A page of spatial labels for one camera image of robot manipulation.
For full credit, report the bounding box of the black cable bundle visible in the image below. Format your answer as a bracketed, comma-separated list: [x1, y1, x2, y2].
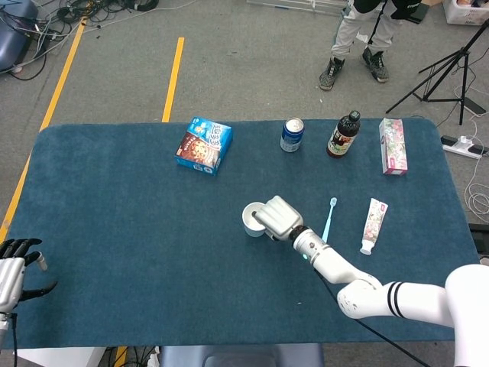
[0, 0, 160, 81]

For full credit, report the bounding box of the standing person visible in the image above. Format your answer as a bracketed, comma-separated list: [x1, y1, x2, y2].
[318, 0, 431, 92]

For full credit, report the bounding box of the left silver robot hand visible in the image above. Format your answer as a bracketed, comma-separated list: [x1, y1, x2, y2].
[0, 238, 59, 314]

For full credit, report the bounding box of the blue cookie box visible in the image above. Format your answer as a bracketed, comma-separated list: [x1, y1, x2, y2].
[174, 116, 234, 177]

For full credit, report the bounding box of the white power strip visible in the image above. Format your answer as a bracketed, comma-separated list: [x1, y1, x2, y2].
[441, 134, 489, 160]

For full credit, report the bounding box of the white coiled cable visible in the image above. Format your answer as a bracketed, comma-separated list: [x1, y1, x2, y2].
[454, 83, 489, 222]

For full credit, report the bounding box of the black tripod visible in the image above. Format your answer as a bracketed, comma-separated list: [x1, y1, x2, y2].
[385, 18, 489, 126]

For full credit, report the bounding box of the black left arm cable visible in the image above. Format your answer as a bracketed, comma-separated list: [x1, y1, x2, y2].
[10, 312, 20, 367]

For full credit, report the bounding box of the white storage basket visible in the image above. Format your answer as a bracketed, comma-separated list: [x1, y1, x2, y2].
[442, 0, 489, 27]

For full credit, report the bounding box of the light blue plastic mug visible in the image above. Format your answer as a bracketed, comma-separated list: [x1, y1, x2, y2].
[241, 201, 268, 239]

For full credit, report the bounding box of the pink and white box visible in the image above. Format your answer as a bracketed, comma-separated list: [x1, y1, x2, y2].
[378, 117, 409, 177]

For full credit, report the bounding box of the blue table mat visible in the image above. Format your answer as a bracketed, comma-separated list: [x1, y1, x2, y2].
[0, 117, 481, 351]

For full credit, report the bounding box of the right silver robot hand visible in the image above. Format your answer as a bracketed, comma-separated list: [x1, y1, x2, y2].
[254, 196, 305, 242]

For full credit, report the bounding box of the light blue toothbrush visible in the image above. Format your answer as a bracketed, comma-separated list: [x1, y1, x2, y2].
[321, 196, 338, 244]

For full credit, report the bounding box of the dark blue machine base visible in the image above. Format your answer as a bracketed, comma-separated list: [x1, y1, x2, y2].
[0, 0, 39, 72]

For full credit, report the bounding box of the white floral toothpaste tube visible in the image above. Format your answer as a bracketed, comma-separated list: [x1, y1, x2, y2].
[359, 197, 389, 255]

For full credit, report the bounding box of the dark tea bottle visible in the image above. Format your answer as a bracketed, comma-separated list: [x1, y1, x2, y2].
[325, 110, 361, 159]

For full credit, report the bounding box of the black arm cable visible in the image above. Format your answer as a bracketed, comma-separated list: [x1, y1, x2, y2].
[313, 267, 421, 367]
[10, 312, 20, 367]

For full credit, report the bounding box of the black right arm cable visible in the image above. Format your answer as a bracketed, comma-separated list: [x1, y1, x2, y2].
[313, 267, 421, 367]

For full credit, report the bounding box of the blue soda can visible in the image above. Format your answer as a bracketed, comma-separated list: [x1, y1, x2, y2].
[280, 118, 306, 154]

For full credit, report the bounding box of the white metal floor frame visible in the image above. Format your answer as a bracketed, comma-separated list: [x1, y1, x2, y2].
[246, 0, 351, 16]

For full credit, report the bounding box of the white box under table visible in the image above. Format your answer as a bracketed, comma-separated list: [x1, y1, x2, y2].
[17, 346, 106, 367]

